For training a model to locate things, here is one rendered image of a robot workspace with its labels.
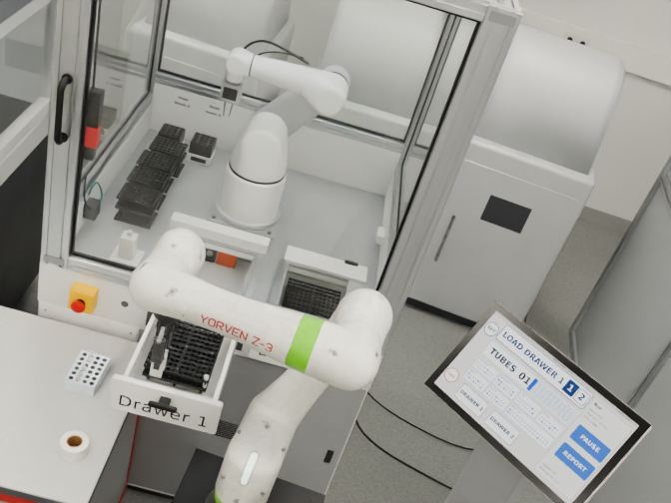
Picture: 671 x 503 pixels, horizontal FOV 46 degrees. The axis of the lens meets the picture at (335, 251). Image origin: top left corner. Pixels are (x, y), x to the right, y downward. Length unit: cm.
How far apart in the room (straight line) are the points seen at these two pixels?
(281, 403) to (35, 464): 63
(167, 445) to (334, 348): 129
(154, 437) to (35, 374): 58
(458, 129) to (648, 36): 337
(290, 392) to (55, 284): 86
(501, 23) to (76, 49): 99
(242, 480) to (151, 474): 107
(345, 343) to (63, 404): 95
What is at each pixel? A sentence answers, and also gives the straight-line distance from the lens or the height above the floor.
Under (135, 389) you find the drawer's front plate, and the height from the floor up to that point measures 91.
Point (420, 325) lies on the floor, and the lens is 408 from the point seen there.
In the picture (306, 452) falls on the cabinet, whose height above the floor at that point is 46.
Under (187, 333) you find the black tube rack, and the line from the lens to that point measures 231.
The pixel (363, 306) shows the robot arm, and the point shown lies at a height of 143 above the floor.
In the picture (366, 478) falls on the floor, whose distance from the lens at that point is 330.
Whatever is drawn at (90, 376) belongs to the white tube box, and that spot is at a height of 80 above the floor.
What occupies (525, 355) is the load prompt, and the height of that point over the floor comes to 115.
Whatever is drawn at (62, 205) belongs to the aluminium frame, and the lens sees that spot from 228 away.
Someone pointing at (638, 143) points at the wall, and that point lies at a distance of 548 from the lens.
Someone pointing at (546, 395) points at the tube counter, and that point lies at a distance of 223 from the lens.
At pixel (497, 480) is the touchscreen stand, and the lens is 243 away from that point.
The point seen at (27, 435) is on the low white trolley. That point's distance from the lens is 221.
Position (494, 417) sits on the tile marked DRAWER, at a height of 101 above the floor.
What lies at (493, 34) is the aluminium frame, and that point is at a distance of 187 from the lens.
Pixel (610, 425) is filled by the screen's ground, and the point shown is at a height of 115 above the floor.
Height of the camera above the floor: 247
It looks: 34 degrees down
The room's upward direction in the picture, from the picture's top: 18 degrees clockwise
